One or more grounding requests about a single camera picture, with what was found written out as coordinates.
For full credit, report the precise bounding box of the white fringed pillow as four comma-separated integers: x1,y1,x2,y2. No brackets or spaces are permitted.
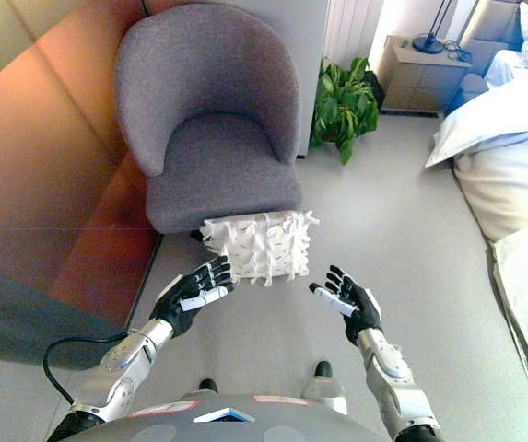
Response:
198,209,321,289

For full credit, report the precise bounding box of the white curtain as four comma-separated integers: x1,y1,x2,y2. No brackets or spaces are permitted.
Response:
325,0,384,70

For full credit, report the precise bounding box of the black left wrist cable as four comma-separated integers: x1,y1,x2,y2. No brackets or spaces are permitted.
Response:
41,329,131,406

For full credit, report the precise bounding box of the bed with white bedding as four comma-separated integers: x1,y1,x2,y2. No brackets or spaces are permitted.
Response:
424,48,528,240

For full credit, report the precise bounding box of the brown wooden cabinet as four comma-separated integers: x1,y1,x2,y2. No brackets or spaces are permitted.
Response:
0,0,163,369

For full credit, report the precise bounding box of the beige upholstered headboard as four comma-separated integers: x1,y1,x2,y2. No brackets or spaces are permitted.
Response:
456,0,522,77

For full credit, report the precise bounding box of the grey fabric armchair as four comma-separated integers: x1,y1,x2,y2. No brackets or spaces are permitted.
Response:
114,3,303,235

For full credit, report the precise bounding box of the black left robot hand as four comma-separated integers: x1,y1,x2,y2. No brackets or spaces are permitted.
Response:
148,255,237,340

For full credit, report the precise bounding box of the beige nightstand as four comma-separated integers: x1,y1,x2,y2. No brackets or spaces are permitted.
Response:
377,35,472,116

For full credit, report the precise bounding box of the grey robot torso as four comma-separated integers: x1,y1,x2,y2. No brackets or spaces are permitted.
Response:
60,393,389,442

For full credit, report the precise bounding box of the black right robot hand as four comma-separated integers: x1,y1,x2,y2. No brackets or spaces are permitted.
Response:
308,264,383,346

